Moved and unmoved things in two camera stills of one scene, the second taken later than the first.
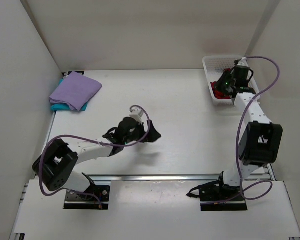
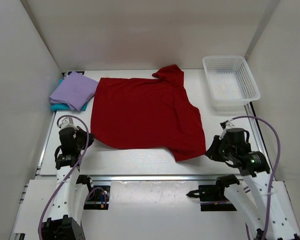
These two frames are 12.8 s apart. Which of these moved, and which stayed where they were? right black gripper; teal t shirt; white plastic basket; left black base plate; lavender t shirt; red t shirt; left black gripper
Moved: left black gripper; red t shirt; right black gripper
Stayed: left black base plate; lavender t shirt; teal t shirt; white plastic basket
